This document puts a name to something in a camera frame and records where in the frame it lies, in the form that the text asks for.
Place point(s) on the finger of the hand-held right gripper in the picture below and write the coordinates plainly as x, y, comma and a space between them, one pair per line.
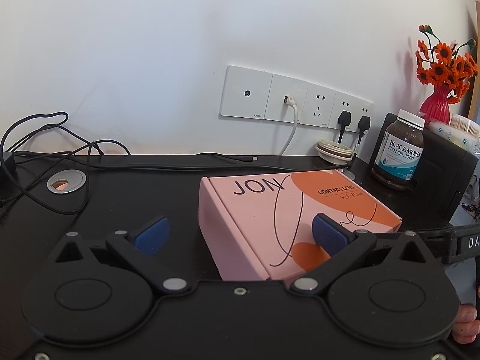
435, 237

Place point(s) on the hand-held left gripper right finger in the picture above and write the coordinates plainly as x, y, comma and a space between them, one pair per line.
330, 234

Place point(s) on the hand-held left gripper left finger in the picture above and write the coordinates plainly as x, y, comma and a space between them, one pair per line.
152, 234

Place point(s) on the pink cardboard box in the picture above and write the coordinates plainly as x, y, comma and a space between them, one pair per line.
243, 225

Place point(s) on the person's right hand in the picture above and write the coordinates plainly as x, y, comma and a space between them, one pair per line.
467, 324

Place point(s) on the grey round disc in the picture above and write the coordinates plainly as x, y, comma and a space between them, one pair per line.
348, 175

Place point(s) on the black appliance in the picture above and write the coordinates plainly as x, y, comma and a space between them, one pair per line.
442, 172

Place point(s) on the cream round lid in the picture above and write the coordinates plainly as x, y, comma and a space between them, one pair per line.
335, 152

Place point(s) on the brown supplement bottle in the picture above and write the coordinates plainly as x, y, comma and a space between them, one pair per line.
399, 153

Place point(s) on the silver desk grommet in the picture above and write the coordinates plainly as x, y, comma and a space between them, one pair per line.
66, 182

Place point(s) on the black power plug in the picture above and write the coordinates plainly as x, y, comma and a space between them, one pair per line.
363, 123
344, 118

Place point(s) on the cotton swab container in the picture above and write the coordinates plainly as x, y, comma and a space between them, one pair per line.
465, 123

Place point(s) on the red vase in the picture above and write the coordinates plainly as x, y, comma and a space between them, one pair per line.
435, 107

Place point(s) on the black power adapter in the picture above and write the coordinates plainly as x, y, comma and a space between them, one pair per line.
6, 170

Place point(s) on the orange artificial flowers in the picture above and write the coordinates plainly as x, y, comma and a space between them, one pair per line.
444, 69

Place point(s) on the white network wall plate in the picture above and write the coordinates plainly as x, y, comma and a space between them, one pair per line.
277, 110

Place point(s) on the white coax wall plate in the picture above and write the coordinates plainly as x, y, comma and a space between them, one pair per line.
243, 92

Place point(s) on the wooden door frame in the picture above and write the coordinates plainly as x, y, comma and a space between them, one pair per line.
474, 63

